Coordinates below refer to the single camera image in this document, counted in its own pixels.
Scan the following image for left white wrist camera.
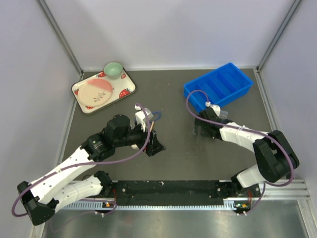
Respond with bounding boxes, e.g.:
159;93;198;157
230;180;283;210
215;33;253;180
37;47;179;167
134;104;153;132

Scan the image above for blue plastic divided bin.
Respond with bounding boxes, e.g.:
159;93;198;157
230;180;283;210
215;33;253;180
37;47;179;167
184;62;253;113

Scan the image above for purple cable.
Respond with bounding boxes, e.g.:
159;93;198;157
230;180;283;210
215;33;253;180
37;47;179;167
11;104;152;219
185;89;296;186

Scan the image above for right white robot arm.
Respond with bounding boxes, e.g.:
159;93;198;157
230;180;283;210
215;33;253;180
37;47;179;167
194;107;300;196

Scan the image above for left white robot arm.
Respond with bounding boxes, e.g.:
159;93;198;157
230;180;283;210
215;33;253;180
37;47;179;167
17;110;165;226

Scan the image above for clear acrylic tube rack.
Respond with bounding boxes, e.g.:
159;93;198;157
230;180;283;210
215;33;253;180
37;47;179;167
219;111;228;119

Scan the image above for strawberry pattern tray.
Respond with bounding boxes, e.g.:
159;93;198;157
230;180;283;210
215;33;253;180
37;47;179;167
71;70;136;114

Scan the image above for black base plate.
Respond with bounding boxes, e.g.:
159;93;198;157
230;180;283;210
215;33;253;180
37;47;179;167
84;180;248;206

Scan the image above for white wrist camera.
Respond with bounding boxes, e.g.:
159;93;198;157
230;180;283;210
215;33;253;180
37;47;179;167
205;101;221;117
134;104;153;132

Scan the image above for blue rimmed safety goggles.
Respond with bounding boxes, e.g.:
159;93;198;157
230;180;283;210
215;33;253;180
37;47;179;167
135;111;161;124

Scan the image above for pink cream plate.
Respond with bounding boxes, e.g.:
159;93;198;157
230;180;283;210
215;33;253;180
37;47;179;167
77;79;113;107

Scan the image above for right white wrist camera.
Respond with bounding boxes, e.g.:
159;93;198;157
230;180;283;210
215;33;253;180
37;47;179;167
205;101;221;117

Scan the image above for beige crumpled glove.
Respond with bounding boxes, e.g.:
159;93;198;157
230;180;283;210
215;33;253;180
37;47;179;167
131;144;139;150

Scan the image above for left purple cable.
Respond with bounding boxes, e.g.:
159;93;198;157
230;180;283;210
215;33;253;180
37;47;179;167
11;104;152;219

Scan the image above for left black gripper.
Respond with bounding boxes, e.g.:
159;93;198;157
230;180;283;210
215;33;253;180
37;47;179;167
114;120;165;156

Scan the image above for grey slotted cable duct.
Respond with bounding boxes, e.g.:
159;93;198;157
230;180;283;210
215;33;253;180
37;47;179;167
63;200;249;211

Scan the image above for green ceramic bowl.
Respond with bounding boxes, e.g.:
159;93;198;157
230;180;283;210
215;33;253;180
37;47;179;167
104;62;123;79

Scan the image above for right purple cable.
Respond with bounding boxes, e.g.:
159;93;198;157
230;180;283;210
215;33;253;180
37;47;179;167
185;89;296;186

